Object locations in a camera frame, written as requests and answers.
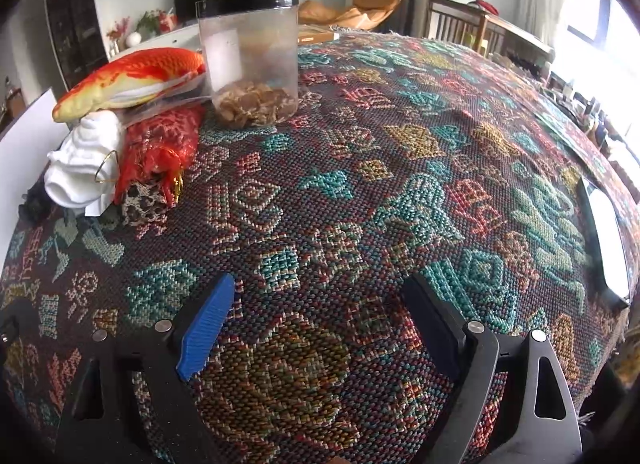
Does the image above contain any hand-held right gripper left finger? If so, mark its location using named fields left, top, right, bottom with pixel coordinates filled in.
left=55, top=273, right=237, bottom=464

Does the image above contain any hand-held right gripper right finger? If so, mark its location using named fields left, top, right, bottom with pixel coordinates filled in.
left=401, top=273, right=583, bottom=464

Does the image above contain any red mesh bag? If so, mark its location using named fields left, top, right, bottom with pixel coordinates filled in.
left=114, top=105, right=206, bottom=205

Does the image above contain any white fluffy cloth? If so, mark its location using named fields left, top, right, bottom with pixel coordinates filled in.
left=44, top=111, right=123, bottom=210

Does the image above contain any white cardboard storage box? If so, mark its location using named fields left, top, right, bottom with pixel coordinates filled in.
left=0, top=88, right=68, bottom=265

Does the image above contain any orange fish plush toy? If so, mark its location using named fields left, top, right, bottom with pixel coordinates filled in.
left=52, top=48, right=207, bottom=124

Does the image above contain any leopard print cloth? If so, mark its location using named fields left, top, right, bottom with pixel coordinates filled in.
left=120, top=179, right=171, bottom=227

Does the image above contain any colourful woven patterned blanket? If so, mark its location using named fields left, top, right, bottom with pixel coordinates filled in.
left=0, top=26, right=640, bottom=464

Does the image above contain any black smartphone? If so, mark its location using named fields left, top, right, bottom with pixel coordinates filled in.
left=575, top=176, right=632, bottom=307

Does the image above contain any row of small bottles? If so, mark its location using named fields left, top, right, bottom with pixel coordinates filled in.
left=540, top=59, right=640, bottom=155

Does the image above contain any clear jar with black lid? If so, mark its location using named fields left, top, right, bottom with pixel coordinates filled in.
left=195, top=0, right=301, bottom=129

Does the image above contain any wooden chair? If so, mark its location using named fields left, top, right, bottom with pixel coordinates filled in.
left=426, top=0, right=556, bottom=67

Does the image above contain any red flower arrangement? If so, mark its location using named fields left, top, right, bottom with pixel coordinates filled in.
left=106, top=18, right=131, bottom=52

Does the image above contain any flat yellow box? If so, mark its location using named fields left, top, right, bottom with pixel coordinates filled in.
left=297, top=26, right=341, bottom=45

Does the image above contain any green leafy plant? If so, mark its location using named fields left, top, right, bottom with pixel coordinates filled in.
left=135, top=9, right=163, bottom=37

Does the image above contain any orange lounge chair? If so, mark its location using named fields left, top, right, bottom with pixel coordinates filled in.
left=299, top=0, right=406, bottom=32

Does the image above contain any black glass display cabinet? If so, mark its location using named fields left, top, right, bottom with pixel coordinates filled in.
left=44, top=0, right=108, bottom=92

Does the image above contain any gold metal ring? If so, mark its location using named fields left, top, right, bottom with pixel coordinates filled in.
left=92, top=150, right=121, bottom=185

